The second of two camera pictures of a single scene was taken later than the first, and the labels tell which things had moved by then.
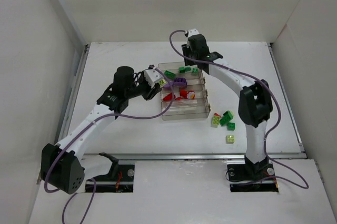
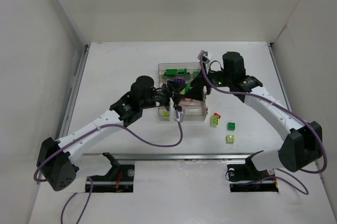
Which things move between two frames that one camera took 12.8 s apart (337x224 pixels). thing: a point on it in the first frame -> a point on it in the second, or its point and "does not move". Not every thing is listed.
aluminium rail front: [187, 156] does not move
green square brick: [231, 126] does not move
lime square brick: [230, 139] does not move
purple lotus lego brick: [180, 82] does not move
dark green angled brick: [227, 116] -> [171, 72]
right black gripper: [186, 52] -> [204, 82]
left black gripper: [148, 92] -> [168, 93]
